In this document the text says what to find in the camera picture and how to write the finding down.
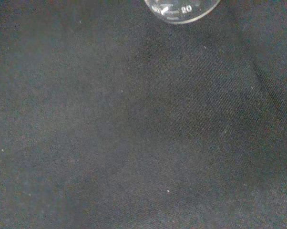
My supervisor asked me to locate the black bench cloth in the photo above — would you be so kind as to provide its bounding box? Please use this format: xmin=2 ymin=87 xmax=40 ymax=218
xmin=0 ymin=0 xmax=287 ymax=229

